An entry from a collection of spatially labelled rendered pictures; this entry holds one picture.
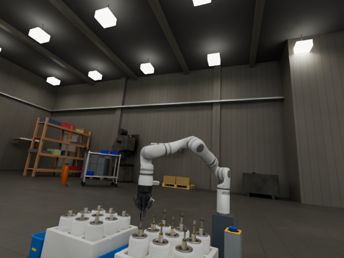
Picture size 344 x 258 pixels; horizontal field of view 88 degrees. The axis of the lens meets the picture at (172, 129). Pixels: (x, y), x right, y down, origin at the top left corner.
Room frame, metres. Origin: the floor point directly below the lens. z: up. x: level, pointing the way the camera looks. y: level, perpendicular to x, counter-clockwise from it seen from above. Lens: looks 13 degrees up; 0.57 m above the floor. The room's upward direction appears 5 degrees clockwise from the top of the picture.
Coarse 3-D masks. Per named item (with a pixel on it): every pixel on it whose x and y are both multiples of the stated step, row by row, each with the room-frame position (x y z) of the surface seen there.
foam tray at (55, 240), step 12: (48, 228) 1.20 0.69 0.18; (132, 228) 1.32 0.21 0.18; (48, 240) 1.18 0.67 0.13; (60, 240) 1.13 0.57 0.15; (72, 240) 1.09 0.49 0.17; (84, 240) 1.07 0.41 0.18; (108, 240) 1.12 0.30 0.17; (120, 240) 1.22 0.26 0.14; (48, 252) 1.17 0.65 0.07; (60, 252) 1.12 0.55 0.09; (72, 252) 1.08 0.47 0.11; (84, 252) 1.04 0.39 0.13; (96, 252) 1.05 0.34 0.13; (108, 252) 1.13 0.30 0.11
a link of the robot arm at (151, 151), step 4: (160, 144) 0.99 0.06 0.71; (164, 144) 1.00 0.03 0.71; (144, 148) 0.95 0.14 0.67; (148, 148) 0.93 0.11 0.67; (152, 148) 0.93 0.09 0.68; (156, 148) 0.95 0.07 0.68; (160, 148) 0.97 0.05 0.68; (164, 148) 0.98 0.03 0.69; (144, 152) 0.94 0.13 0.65; (148, 152) 0.92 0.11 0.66; (152, 152) 0.93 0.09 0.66; (156, 152) 0.95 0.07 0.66; (160, 152) 0.97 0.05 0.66; (164, 152) 0.99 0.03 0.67; (144, 156) 0.96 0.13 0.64; (148, 156) 0.93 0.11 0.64; (152, 156) 0.94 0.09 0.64; (156, 156) 0.95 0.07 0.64
